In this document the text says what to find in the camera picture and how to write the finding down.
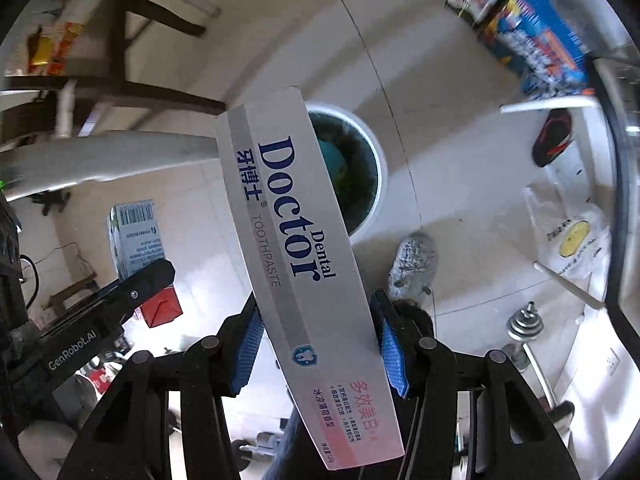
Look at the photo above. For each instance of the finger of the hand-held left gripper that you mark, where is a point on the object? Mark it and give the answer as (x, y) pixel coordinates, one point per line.
(142, 284)

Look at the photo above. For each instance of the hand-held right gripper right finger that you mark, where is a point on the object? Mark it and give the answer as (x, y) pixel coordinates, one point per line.
(394, 360)

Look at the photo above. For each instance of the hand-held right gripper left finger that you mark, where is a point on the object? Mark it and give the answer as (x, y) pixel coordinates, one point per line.
(244, 355)

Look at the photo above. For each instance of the small green white red box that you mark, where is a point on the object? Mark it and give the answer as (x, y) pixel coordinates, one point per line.
(134, 237)

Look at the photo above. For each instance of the white toothpaste box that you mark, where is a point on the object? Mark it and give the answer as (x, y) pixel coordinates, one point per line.
(300, 240)

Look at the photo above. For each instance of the white round trash bin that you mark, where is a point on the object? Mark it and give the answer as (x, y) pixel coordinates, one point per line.
(359, 187)

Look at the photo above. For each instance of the grey shoe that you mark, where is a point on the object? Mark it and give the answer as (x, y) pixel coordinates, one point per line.
(414, 265)

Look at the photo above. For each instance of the white table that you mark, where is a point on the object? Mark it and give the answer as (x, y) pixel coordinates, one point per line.
(110, 155)

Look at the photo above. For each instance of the metal dumbbell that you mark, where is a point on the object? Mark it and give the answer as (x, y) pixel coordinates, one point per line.
(524, 327)

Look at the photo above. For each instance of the white stick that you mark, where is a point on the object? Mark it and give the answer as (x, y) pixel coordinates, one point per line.
(567, 284)

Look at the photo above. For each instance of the white plastic bag yellow circle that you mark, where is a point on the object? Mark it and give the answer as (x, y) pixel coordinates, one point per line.
(570, 232)

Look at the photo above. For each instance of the orange snack packet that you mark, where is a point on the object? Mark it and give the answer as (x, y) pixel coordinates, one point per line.
(67, 45)

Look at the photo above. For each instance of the yellow snack packet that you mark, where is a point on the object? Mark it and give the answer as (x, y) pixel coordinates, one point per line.
(41, 52)

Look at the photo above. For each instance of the black red slipper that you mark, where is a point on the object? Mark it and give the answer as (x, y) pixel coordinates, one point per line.
(551, 136)

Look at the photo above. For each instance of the white shelf board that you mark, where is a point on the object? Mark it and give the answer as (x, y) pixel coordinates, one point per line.
(547, 104)

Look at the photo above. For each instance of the black curved tube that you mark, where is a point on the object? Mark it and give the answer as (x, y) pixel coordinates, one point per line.
(619, 160)

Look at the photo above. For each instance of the blue printed box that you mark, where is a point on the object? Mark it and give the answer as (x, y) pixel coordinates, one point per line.
(542, 40)

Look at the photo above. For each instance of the dark wooden furniture frame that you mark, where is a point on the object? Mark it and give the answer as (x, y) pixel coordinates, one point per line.
(117, 55)

